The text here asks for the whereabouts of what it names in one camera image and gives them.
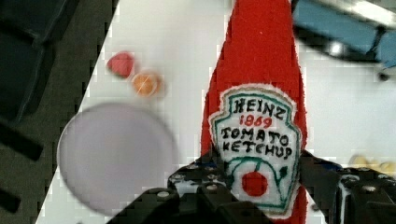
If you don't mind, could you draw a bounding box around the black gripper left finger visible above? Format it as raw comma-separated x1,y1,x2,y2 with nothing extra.
167,152,237,213

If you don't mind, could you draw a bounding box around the orange slice toy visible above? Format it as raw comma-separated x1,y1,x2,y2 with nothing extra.
132,73,162,97

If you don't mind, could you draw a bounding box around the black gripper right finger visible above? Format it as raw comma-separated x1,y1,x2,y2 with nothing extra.
299,150,396,224

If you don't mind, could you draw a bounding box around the silver black toaster oven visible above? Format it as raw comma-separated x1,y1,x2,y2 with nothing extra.
291,0,395,80

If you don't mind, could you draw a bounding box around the lilac round plate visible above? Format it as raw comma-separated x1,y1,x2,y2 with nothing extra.
57,103,178,216

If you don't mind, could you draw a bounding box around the red green toy fruit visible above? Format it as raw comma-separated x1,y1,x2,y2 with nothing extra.
106,51,134,78

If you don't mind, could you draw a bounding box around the red plush ketchup bottle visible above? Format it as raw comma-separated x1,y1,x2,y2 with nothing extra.
201,0,307,224

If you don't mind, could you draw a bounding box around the yellow plush banana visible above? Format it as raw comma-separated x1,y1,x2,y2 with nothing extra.
349,155,396,175

